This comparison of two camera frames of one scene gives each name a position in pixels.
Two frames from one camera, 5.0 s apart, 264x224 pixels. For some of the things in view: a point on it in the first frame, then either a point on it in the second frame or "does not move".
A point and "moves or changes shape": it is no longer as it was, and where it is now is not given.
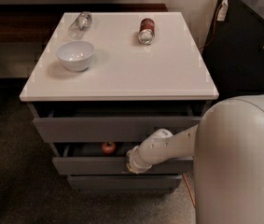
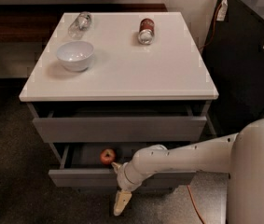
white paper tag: [223, 10] does not move
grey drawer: [110, 158] moves or changes shape
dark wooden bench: [37, 22] does not move
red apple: [108, 147] -> [107, 156]
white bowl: [76, 55] does not move
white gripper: [132, 160] -> [123, 177]
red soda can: [146, 31] does not move
